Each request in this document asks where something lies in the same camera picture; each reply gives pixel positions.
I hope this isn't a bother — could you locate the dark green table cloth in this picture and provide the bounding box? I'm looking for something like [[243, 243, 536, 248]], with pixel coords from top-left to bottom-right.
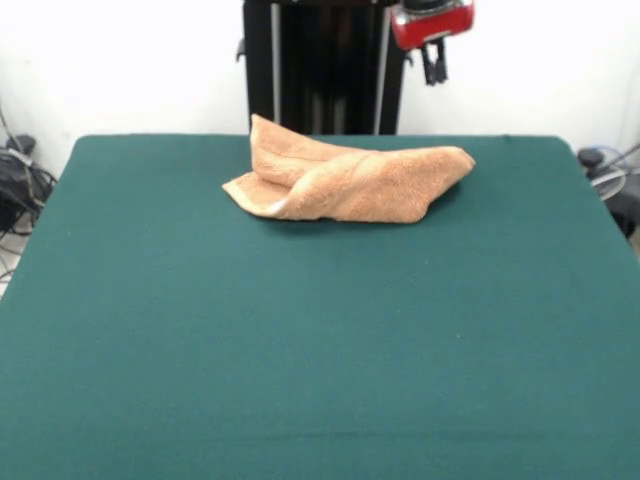
[[0, 133, 640, 480]]

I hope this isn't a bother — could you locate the tan terry towel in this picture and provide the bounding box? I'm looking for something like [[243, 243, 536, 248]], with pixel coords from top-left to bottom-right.
[[221, 113, 477, 225]]

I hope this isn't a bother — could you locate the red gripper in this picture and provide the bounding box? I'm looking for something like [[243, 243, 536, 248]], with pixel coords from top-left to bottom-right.
[[389, 0, 476, 86]]

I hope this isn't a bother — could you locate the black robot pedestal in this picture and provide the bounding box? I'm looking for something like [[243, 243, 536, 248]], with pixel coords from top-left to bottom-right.
[[235, 0, 418, 137]]

